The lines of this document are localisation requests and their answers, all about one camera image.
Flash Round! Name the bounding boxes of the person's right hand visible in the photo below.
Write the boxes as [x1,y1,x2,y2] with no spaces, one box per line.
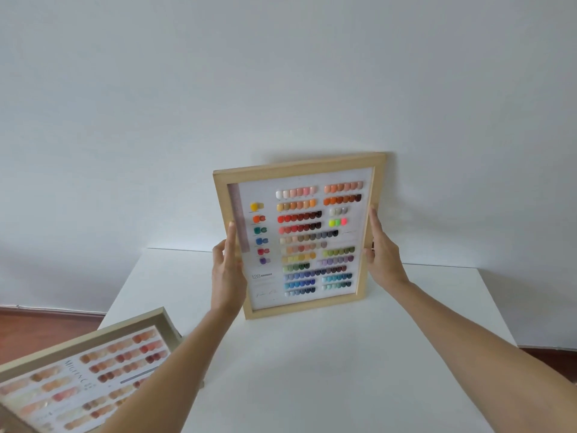
[363,204,410,290]

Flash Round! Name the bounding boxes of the person's left hand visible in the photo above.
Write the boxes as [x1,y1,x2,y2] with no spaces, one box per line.
[211,221,248,317]

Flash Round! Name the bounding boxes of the person's right forearm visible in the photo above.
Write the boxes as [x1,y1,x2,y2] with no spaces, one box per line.
[391,279,577,433]

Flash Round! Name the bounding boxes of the wooden framed multicolour nail chart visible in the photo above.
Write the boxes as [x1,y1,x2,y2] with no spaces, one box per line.
[212,152,388,321]

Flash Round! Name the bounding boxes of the wooden framed nude nail chart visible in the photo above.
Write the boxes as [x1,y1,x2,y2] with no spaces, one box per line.
[0,307,183,433]

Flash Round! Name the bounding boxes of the person's left forearm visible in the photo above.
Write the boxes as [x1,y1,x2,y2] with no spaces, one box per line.
[96,306,244,433]

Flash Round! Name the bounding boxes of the white table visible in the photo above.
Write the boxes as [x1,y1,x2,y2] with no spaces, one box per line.
[97,247,519,433]

